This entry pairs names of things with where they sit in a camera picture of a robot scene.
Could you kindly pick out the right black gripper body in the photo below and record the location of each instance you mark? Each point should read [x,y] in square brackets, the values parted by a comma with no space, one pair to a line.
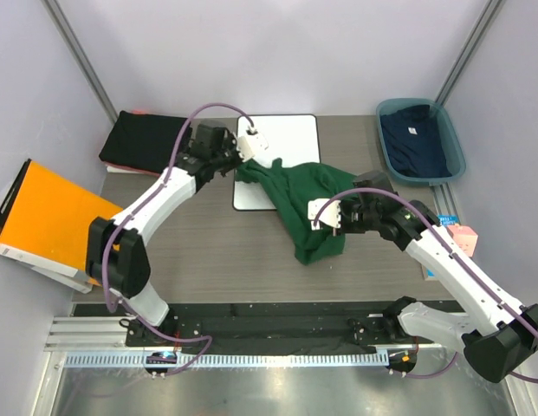
[356,217]

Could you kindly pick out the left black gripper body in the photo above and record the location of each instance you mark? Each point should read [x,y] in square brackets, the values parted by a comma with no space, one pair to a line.
[229,159]

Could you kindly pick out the green t shirt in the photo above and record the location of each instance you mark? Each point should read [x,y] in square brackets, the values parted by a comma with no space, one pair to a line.
[290,189]

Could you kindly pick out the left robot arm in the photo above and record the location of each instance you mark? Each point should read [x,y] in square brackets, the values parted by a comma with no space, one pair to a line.
[116,252]

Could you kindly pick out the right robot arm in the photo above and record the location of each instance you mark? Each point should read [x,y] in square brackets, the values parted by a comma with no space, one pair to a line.
[499,332]

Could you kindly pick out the black folded t shirt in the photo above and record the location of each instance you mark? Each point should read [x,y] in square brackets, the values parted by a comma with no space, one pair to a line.
[141,142]

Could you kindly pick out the blue children's book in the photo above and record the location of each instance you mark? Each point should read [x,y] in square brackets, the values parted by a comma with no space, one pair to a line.
[445,220]

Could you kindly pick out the white folding board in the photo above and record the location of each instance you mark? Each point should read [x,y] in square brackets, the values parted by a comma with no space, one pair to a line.
[293,139]

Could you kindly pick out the teal plastic basket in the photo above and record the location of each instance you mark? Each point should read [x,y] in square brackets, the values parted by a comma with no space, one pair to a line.
[448,135]

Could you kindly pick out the navy blue t shirt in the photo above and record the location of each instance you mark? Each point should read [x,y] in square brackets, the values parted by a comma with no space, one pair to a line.
[413,142]

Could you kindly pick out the white folded t shirt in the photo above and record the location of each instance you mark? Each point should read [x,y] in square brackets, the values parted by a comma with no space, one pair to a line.
[127,170]

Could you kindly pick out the pink cube toy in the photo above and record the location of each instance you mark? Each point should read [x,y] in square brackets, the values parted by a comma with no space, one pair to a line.
[465,238]

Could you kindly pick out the orange binder folder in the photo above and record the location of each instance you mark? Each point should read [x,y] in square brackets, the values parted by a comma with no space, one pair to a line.
[44,221]

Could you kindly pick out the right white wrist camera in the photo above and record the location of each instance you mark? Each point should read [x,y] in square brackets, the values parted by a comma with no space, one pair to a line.
[325,213]

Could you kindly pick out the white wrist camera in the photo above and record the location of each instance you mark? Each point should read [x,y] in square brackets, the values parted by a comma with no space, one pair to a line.
[251,145]
[325,213]

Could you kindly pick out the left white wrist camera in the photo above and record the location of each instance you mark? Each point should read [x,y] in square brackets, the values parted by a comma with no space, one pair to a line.
[251,145]

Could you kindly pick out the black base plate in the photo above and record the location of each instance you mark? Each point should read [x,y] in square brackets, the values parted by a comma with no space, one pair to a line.
[351,309]

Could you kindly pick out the aluminium frame rail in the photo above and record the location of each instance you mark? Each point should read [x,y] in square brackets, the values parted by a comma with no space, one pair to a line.
[78,333]

